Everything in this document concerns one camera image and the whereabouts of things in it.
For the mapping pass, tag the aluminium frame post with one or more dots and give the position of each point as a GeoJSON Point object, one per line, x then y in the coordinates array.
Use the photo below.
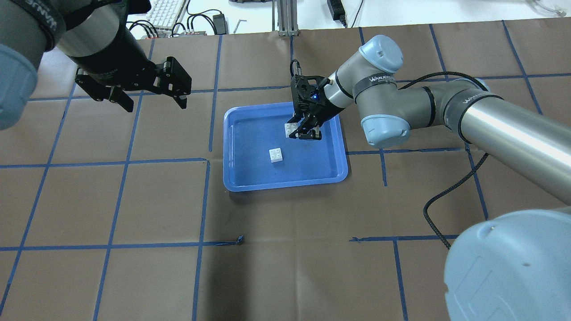
{"type": "Point", "coordinates": [287, 17]}

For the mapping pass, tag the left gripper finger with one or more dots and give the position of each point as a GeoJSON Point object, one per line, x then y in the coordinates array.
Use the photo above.
{"type": "Point", "coordinates": [181, 100]}
{"type": "Point", "coordinates": [118, 96]}

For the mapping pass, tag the white toy block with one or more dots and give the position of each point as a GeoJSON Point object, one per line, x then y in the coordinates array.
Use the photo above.
{"type": "Point", "coordinates": [289, 129]}
{"type": "Point", "coordinates": [276, 155]}

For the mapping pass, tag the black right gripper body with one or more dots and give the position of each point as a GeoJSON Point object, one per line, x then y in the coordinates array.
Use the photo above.
{"type": "Point", "coordinates": [322, 111]}

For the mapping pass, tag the blue plastic tray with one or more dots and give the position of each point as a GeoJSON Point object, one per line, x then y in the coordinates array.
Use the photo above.
{"type": "Point", "coordinates": [250, 131]}

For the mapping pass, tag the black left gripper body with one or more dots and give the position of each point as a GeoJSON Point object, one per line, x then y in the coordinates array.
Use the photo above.
{"type": "Point", "coordinates": [117, 58]}

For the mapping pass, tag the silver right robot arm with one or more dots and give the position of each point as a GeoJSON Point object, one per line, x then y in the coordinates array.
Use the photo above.
{"type": "Point", "coordinates": [442, 185]}

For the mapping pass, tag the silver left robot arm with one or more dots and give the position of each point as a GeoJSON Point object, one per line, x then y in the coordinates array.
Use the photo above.
{"type": "Point", "coordinates": [93, 34]}

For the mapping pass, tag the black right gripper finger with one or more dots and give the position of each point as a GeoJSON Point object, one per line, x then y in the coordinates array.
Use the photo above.
{"type": "Point", "coordinates": [302, 131]}
{"type": "Point", "coordinates": [309, 129]}

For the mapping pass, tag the white keyboard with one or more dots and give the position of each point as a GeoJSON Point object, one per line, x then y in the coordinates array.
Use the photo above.
{"type": "Point", "coordinates": [165, 13]}

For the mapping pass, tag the black power adapter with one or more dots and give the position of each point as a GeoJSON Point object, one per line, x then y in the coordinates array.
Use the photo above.
{"type": "Point", "coordinates": [220, 24]}

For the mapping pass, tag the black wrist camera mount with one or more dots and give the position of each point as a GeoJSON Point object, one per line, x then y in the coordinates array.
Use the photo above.
{"type": "Point", "coordinates": [308, 92]}

